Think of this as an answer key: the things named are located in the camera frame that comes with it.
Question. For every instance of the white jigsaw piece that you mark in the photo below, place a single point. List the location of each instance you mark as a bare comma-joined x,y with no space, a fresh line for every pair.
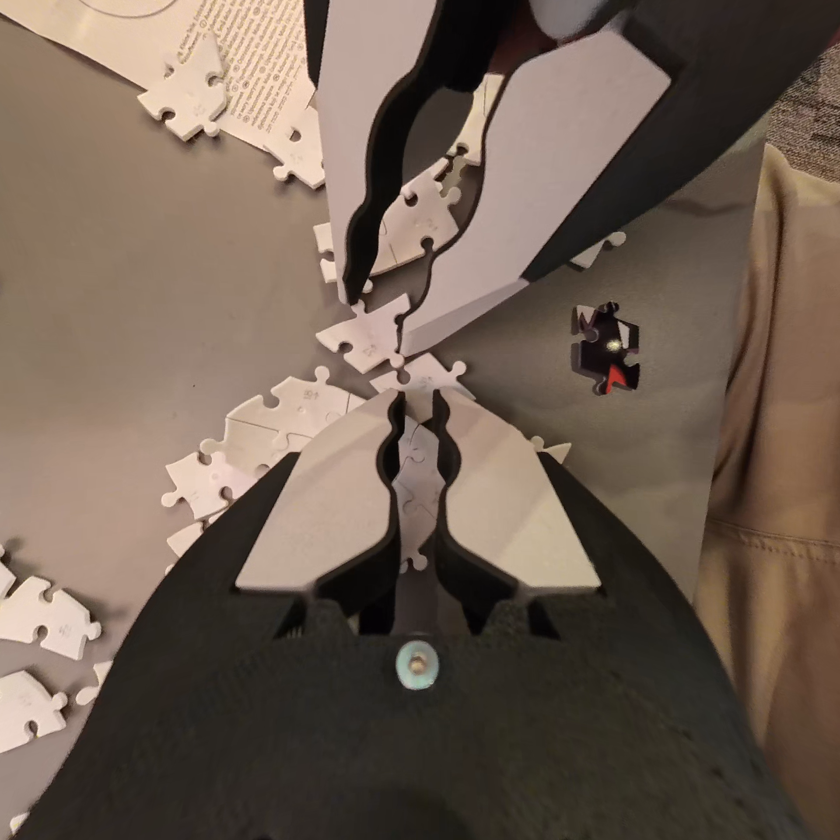
361,338

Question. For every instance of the white instruction leaflet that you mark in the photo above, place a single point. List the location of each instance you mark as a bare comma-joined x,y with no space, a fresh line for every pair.
262,79

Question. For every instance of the beige garment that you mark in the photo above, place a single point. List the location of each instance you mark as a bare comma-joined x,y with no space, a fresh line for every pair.
774,459

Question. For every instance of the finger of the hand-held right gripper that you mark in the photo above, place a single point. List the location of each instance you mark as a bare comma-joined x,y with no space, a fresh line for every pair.
354,98
558,164

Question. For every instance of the black red jigsaw piece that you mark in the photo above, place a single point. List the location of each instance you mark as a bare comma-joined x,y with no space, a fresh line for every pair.
610,354

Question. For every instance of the scattered white puzzle pieces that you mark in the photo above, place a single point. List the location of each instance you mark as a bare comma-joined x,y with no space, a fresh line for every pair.
190,92

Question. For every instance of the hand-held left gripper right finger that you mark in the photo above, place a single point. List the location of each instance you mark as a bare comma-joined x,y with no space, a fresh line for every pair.
512,512

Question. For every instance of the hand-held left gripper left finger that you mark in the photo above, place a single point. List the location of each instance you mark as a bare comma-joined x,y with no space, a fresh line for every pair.
321,512

